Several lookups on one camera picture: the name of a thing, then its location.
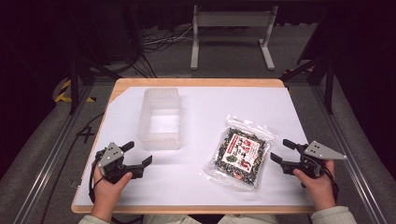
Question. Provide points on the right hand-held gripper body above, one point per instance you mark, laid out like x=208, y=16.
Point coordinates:
x=311, y=158

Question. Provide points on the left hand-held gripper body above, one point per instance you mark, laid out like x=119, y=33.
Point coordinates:
x=112, y=155

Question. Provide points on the clear snack packet red label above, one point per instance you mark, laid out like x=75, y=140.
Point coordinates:
x=241, y=154

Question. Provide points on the clear plastic container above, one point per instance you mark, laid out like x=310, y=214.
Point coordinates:
x=160, y=124

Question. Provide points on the person's right hand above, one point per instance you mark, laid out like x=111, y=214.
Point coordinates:
x=320, y=189

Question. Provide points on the person's left hand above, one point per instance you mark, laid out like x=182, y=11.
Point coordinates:
x=107, y=196

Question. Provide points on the black metal stand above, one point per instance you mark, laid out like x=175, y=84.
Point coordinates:
x=74, y=81
x=328, y=81

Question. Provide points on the yellow black striped tape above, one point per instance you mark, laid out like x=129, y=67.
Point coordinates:
x=63, y=93

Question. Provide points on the white table sheet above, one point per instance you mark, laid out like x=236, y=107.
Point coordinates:
x=202, y=105

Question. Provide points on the white metal stand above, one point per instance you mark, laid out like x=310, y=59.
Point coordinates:
x=233, y=19

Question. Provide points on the aluminium rail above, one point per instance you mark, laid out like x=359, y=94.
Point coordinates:
x=46, y=168
x=348, y=161

